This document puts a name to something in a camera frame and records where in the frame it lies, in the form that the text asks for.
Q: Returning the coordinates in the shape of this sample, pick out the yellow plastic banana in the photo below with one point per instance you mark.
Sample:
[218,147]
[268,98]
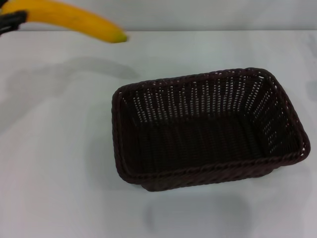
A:
[74,18]

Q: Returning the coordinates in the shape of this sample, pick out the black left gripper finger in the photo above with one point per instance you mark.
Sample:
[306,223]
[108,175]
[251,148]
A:
[12,19]

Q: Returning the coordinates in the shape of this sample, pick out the dark brown woven basket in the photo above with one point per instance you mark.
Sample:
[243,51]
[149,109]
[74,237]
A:
[205,138]

